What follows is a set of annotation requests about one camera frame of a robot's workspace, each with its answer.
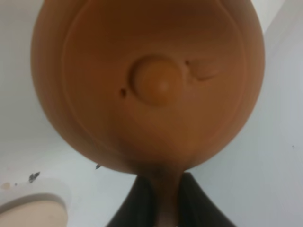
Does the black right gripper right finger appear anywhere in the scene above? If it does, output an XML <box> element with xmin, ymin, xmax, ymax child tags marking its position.
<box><xmin>178</xmin><ymin>173</ymin><xmax>235</xmax><ymax>227</ymax></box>

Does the beige round teapot coaster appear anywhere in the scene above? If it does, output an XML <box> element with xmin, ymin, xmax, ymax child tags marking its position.
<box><xmin>0</xmin><ymin>193</ymin><xmax>68</xmax><ymax>227</ymax></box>

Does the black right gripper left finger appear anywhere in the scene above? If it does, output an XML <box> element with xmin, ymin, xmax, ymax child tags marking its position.
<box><xmin>108</xmin><ymin>176</ymin><xmax>156</xmax><ymax>227</ymax></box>

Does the brown clay teapot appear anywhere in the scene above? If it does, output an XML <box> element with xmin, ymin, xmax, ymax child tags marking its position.
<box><xmin>31</xmin><ymin>0</ymin><xmax>265</xmax><ymax>227</ymax></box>

